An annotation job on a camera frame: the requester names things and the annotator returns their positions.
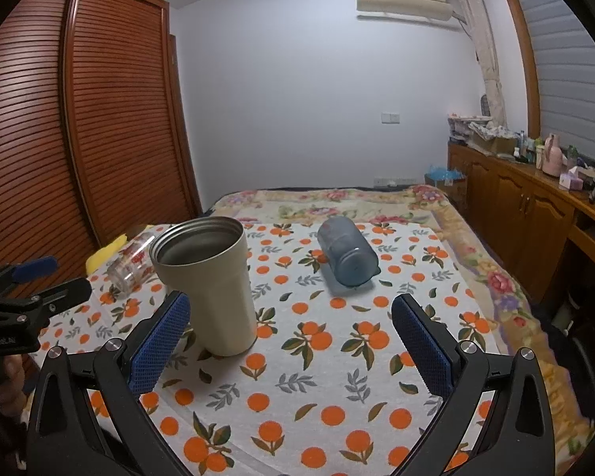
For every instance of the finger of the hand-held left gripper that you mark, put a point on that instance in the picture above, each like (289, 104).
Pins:
(64, 292)
(32, 267)

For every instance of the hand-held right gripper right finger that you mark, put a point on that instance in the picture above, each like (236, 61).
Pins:
(424, 344)

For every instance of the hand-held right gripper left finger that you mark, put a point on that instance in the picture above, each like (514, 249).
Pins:
(161, 344)

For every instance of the blue translucent cup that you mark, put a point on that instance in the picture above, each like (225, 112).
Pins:
(344, 248)

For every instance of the clear printed glass cup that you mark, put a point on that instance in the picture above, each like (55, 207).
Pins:
(129, 267)

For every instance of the cream metal cup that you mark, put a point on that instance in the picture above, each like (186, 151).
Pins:
(218, 297)

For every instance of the person's left hand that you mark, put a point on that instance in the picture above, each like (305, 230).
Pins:
(14, 379)

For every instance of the yellow cloth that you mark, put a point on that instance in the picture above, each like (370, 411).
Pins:
(101, 255)

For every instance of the floral blanket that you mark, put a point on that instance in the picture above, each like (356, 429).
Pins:
(468, 238)

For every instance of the orange fruit print tablecloth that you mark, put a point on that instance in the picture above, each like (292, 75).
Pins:
(297, 382)

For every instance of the cardboard box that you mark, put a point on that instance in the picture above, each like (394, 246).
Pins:
(448, 193)

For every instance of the wooden sideboard cabinet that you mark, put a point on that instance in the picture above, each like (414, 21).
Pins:
(515, 208)

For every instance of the blue plastic bag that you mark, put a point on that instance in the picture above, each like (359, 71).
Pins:
(444, 173)

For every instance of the brown louvered wooden wardrobe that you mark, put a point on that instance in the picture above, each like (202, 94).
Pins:
(104, 109)

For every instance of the pink tissue box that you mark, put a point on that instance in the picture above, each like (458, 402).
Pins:
(571, 182)

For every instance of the stack of folded cloths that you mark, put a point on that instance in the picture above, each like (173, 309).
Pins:
(468, 126)

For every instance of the pink thermos flask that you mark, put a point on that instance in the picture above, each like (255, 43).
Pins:
(553, 156)

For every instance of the pale patterned curtain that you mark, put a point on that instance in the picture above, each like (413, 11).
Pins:
(491, 74)

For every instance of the window with grey blinds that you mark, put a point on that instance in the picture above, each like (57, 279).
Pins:
(565, 59)

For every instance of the white wall power strip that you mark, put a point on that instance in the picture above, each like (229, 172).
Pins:
(394, 180)

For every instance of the white wall switch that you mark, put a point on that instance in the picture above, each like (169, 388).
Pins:
(390, 119)

